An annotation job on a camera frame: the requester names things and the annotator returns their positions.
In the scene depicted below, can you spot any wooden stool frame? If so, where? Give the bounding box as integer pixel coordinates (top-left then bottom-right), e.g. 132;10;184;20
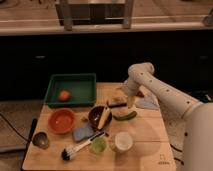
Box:
55;0;134;31

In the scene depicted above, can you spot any green plastic tray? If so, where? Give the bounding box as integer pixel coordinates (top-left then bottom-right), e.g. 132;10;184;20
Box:
44;73;96;108

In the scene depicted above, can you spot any eraser with black stripe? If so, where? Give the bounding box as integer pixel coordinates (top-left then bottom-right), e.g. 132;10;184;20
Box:
107;97;127;108

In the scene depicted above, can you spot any blue sponge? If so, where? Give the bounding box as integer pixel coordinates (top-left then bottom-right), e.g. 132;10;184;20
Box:
72;124;94;142

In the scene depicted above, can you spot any grey folded cloth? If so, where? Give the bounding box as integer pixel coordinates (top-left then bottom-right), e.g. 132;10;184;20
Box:
135;95;159;110

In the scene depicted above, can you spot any yellow banana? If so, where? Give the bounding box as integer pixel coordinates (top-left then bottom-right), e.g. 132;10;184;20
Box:
98;107;110;130

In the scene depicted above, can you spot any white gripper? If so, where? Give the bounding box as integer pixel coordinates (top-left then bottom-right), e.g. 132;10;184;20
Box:
122;79;139;108

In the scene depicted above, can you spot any black cable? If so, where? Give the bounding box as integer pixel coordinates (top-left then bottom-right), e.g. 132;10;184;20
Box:
170;143;185;166

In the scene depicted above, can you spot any red tomato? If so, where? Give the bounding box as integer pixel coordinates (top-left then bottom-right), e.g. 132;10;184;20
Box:
58;90;71;102

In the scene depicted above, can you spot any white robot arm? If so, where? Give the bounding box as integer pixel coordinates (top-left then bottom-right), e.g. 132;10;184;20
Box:
122;62;213;171

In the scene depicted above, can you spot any white paper cup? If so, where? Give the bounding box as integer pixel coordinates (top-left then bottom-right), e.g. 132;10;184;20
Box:
112;132;133;153

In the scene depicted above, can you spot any black bristle brush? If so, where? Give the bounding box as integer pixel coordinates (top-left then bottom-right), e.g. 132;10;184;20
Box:
61;132;106;161

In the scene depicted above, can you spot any dark brown bowl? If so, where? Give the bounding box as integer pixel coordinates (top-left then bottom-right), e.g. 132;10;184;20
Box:
88;106;104;129

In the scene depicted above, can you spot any green cucumber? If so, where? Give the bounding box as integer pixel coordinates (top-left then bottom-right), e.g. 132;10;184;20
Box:
113;111;137;121

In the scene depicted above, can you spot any orange bowl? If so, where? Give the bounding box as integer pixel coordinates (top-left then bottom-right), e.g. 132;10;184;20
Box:
48;108;75;134

